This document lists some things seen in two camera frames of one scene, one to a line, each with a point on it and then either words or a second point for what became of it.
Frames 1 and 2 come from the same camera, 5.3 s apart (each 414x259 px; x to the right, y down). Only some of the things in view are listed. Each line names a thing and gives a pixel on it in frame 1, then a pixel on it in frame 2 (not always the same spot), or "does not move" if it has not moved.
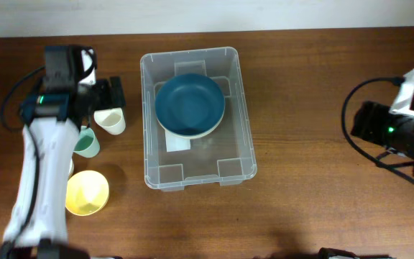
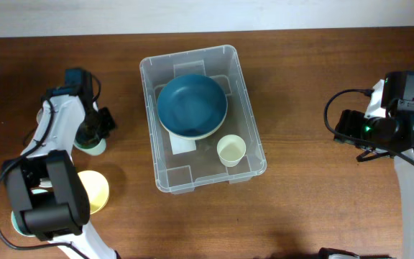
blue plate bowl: (190, 104) does not move
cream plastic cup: (111, 120) to (231, 150)
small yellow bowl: (87, 193) does not move
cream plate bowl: (190, 137) does not move
